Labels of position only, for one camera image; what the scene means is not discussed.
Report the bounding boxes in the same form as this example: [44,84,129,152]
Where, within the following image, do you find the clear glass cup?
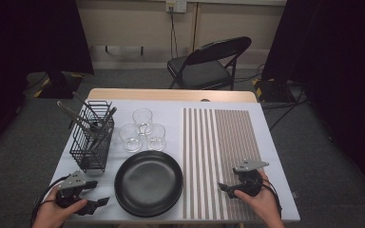
[144,123,166,152]
[119,123,144,154]
[131,107,154,136]

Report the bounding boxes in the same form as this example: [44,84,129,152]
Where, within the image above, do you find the person's left hand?
[31,186,88,228]

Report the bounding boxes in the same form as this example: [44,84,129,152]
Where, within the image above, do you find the white wall socket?
[165,0,188,14]

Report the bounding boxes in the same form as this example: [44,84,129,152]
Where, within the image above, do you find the left hand-held gripper cable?
[29,175,71,228]

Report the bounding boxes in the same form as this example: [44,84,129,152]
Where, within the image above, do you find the person's right hand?
[234,170,283,222]

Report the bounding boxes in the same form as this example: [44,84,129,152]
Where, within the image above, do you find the black socket cable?
[169,7,180,60]

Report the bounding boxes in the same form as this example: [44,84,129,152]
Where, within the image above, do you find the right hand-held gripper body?
[233,160,270,198]

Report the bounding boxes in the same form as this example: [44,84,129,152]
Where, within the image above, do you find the right hand-held gripper cable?
[260,178,283,219]

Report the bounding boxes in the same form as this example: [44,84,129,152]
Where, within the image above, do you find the striped woven placemat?
[182,107,264,221]

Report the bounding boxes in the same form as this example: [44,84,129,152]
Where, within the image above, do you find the black wire cutlery basket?
[68,100,116,174]

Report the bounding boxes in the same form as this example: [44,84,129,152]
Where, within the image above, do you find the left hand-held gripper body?
[55,170,87,209]

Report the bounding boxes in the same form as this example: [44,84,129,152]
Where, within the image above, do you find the black curtain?
[260,0,365,202]
[0,0,95,158]

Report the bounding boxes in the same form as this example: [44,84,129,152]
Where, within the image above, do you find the hand-held gripper cable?
[260,178,283,219]
[29,175,71,228]

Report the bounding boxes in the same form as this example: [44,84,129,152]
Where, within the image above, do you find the black floor cable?
[267,89,308,131]
[260,99,308,110]

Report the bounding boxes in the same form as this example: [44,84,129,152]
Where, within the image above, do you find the black folding chair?
[166,36,253,92]

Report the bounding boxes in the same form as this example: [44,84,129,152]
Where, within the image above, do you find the metal cutlery piece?
[56,100,93,137]
[88,106,118,151]
[71,91,104,129]

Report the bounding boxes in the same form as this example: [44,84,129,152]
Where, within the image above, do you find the black stand base yellow stripes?
[252,77,298,104]
[34,69,85,100]

